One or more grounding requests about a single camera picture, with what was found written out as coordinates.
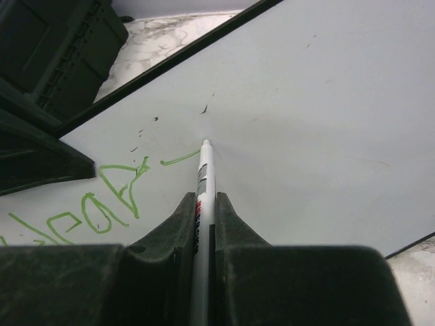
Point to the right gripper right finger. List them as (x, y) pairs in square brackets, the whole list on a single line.
[(257, 283)]

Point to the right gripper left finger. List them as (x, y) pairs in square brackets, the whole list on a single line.
[(146, 283)]

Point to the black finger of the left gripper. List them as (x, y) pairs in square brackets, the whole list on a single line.
[(31, 156)]

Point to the white marker pen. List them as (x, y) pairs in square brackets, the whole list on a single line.
[(204, 218)]

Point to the white whiteboard black frame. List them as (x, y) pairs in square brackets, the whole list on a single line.
[(321, 118)]

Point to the black plastic toolbox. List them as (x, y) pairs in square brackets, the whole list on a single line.
[(55, 55)]

